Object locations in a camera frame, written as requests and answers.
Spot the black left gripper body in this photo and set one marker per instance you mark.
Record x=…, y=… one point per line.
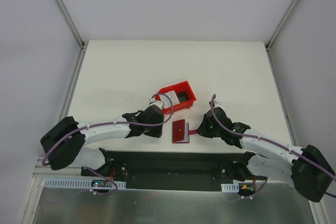
x=156, y=131

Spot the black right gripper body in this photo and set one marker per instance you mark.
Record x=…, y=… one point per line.
x=202, y=131

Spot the red leather card holder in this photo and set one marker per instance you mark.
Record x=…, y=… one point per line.
x=181, y=132

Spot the red plastic bin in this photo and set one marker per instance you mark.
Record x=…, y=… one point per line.
x=185, y=95

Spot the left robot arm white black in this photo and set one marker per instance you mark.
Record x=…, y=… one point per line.
x=67, y=142

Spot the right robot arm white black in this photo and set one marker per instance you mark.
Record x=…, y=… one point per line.
x=246, y=138

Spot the white card stack in bin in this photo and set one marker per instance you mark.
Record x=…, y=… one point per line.
x=173, y=96

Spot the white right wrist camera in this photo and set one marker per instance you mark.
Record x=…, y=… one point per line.
x=215, y=103

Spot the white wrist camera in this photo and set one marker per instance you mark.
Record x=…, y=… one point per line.
x=156, y=100
x=215, y=103

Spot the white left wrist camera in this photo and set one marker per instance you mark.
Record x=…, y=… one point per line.
x=156, y=100

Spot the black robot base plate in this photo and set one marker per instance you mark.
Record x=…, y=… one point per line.
x=172, y=171

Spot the white slotted cable duct right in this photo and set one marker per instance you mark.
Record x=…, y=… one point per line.
x=230, y=188

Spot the white slotted cable duct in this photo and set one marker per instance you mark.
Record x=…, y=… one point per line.
x=78, y=183
x=230, y=188

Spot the aluminium side rail right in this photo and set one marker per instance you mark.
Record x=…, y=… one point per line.
x=286, y=135

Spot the aluminium side rail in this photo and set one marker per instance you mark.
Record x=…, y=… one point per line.
x=71, y=86
x=286, y=135

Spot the aluminium side rail left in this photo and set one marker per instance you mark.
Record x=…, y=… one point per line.
x=71, y=86

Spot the aluminium frame post right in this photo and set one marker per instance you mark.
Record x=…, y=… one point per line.
x=284, y=19

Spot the aluminium frame post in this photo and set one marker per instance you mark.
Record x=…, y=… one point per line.
x=70, y=23
x=284, y=19

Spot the white slotted cable duct left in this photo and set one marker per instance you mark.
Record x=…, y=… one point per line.
x=78, y=183

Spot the aluminium frame post left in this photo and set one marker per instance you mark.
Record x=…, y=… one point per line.
x=70, y=23

